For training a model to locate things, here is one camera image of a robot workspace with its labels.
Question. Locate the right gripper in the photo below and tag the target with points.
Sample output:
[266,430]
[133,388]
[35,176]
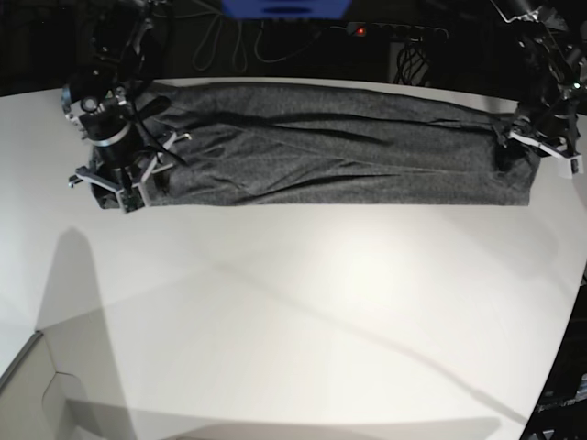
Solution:
[105,184]

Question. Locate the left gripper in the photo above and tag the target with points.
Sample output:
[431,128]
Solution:
[556,137]

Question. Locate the grey t-shirt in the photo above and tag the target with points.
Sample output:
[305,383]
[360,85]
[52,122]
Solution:
[285,143]

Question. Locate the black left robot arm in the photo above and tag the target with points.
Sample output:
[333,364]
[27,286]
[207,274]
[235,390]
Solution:
[556,54]

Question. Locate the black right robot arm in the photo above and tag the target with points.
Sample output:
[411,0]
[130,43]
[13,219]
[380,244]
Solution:
[128,41]

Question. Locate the black power strip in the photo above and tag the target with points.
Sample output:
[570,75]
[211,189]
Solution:
[396,31]

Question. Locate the blue box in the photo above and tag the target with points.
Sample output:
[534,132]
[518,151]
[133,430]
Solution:
[273,9]

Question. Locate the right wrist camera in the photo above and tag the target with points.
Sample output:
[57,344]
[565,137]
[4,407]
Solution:
[130,201]

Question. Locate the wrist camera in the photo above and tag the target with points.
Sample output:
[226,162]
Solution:
[130,201]
[569,167]

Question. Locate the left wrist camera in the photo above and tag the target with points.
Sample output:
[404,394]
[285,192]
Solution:
[569,167]

